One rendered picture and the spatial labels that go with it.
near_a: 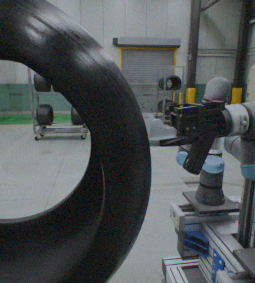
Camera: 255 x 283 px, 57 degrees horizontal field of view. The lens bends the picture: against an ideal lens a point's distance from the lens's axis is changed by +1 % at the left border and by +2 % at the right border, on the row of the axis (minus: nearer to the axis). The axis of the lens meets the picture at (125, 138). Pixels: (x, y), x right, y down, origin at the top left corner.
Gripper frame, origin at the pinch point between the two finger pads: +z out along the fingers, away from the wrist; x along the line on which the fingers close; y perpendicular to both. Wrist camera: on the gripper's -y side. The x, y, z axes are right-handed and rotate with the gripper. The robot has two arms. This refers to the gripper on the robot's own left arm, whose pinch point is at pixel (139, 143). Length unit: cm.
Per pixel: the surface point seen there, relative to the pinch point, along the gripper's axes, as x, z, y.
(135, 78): -1084, -284, 13
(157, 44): -1038, -388, 151
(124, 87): 14.9, 5.4, 13.1
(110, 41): -1088, -179, 186
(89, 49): 15.6, 9.6, 18.4
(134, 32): -1088, -298, 216
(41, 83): -534, 85, 24
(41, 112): -534, 99, -43
